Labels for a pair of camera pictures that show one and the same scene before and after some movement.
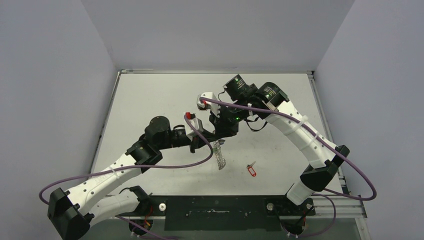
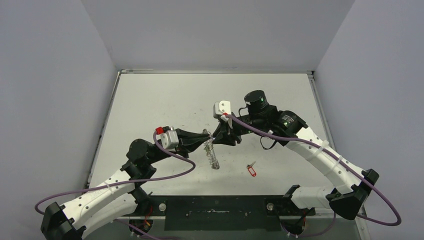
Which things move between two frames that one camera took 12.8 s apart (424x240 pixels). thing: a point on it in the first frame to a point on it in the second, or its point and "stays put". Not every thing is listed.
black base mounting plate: [223, 213] stays put
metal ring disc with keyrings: [221, 161] to [209, 148]
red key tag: [253, 175] stays put
